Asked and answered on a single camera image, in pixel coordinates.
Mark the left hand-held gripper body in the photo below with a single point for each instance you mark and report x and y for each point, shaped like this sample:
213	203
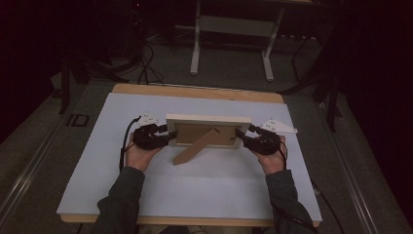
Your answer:
144	139

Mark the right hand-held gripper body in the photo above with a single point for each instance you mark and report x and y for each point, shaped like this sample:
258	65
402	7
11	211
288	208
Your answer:
268	144

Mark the pale wooden photo frame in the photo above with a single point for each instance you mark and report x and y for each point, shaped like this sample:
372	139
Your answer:
195	135

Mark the person's right hand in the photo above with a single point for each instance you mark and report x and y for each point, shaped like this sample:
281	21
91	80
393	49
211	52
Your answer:
272	162

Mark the person's left hand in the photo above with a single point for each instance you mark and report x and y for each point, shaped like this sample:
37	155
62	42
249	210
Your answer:
139	159

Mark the white table mat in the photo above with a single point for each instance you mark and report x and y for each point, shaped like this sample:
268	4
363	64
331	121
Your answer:
211	188

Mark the grey metal floor rail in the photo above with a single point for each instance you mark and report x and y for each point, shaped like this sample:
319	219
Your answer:
350	182
29	172

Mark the white desk frame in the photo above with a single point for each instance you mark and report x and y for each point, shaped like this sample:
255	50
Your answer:
237	26

